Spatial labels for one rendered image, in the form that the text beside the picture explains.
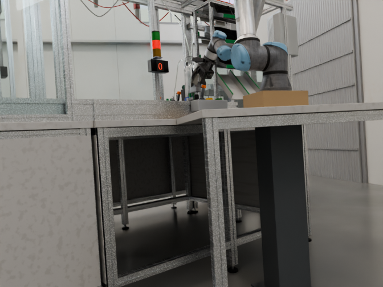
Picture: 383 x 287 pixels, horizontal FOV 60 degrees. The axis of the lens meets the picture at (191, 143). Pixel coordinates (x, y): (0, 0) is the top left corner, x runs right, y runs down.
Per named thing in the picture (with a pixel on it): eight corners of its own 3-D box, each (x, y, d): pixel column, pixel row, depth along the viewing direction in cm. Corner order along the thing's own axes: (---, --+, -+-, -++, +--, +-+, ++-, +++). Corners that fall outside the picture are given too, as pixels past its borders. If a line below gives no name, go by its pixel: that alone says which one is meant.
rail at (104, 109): (238, 118, 199) (237, 100, 199) (95, 121, 145) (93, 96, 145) (232, 119, 204) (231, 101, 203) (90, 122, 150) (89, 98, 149)
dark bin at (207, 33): (241, 44, 215) (243, 32, 212) (224, 42, 209) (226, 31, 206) (219, 37, 238) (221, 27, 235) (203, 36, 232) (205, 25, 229)
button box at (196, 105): (228, 110, 184) (227, 99, 184) (199, 110, 172) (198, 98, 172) (219, 111, 190) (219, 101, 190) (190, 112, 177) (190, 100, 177)
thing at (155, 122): (306, 121, 228) (306, 116, 228) (96, 127, 137) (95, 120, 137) (185, 131, 340) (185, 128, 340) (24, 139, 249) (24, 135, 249)
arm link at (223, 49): (240, 49, 174) (233, 40, 182) (221, 48, 171) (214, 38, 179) (236, 62, 179) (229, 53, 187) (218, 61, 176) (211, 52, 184)
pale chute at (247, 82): (262, 99, 223) (265, 94, 221) (246, 99, 217) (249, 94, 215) (243, 76, 241) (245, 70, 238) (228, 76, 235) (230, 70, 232)
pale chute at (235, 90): (247, 99, 214) (249, 94, 212) (230, 99, 208) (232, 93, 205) (228, 74, 232) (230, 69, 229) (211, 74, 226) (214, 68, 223)
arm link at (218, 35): (218, 34, 177) (212, 27, 183) (209, 52, 184) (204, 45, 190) (229, 38, 181) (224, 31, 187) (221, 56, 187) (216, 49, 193)
